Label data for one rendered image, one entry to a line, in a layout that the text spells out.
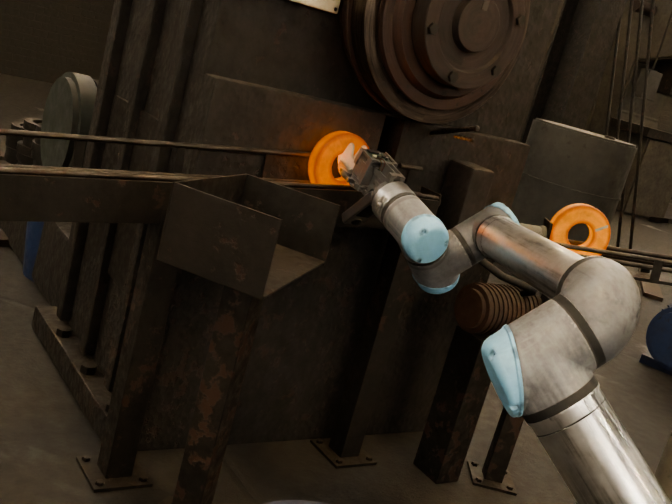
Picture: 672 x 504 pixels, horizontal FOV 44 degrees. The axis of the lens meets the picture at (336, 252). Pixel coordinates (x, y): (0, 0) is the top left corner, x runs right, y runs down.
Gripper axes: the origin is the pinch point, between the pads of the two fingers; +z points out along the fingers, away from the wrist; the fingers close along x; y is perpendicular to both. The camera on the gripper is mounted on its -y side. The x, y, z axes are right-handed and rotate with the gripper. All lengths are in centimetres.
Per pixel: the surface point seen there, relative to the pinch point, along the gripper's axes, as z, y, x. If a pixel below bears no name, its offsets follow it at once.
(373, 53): 2.6, 23.9, 2.3
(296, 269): -36.1, -6.5, 26.7
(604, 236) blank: -25, 3, -66
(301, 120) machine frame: 6.9, 3.9, 9.5
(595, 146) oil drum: 131, -29, -248
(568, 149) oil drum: 138, -37, -240
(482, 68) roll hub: -4.1, 29.1, -21.7
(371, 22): 4.2, 29.7, 4.9
